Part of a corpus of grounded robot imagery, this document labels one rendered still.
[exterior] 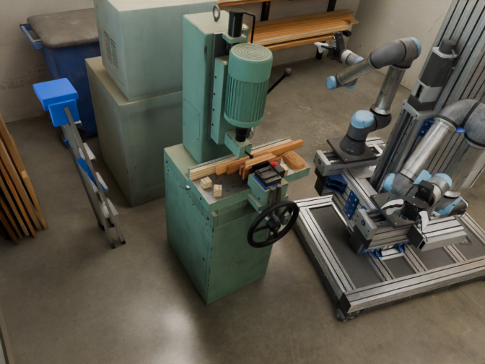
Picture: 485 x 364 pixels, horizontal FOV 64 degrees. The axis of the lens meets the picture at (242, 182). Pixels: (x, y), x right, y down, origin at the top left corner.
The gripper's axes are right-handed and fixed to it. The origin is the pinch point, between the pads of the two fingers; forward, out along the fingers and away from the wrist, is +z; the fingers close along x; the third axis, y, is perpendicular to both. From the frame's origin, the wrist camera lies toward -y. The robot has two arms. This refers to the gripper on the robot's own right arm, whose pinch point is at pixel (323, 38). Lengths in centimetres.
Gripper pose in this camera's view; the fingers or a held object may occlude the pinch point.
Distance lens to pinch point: 263.2
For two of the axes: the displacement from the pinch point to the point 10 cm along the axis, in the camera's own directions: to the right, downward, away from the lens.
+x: 8.4, -4.0, 3.6
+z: -5.4, -6.1, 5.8
